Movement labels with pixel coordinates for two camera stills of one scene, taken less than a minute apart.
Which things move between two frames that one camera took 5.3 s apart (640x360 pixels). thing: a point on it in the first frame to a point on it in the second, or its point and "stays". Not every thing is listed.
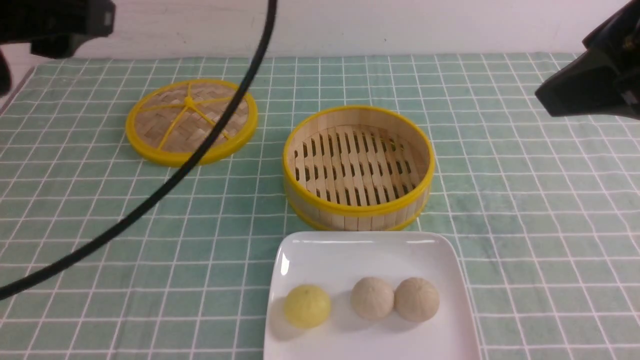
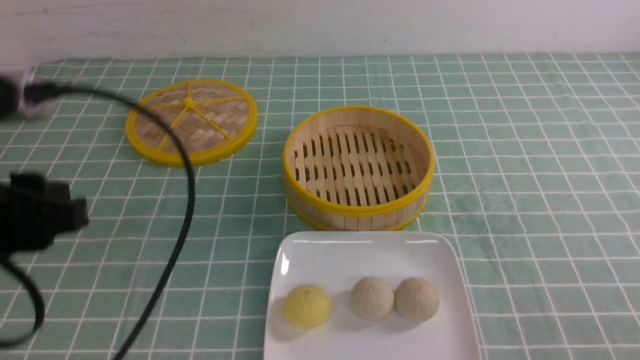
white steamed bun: [372, 298] stays
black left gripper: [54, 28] to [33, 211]
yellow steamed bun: [307, 306] stays
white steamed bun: [416, 299] stays
